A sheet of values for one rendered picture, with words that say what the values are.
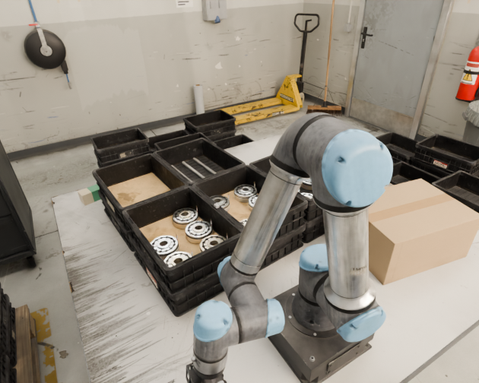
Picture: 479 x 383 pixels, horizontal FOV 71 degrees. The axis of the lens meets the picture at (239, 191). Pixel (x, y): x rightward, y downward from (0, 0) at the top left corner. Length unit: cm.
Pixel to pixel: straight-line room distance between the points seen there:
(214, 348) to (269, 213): 29
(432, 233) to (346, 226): 72
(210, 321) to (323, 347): 43
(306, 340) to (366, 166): 61
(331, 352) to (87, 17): 392
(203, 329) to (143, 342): 52
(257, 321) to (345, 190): 34
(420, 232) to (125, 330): 104
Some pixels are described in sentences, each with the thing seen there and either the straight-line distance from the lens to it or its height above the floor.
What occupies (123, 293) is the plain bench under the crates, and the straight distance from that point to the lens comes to 136.
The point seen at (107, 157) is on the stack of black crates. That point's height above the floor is 52.
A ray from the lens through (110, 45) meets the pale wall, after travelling 434.
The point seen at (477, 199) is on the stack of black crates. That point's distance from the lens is 249.
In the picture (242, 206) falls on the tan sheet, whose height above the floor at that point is 83.
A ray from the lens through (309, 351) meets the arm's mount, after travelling 103.
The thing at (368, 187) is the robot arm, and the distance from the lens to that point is 59.
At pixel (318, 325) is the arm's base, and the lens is 105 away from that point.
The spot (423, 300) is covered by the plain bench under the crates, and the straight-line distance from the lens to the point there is 139.
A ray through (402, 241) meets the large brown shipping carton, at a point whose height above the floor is 90.
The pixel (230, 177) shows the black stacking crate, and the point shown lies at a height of 90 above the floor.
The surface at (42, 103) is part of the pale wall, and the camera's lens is 437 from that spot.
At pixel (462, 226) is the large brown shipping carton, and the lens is 146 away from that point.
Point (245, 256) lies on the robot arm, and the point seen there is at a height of 113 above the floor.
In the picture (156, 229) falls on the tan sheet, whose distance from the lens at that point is 139.
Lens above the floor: 167
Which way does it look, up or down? 33 degrees down
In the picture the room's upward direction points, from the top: 2 degrees counter-clockwise
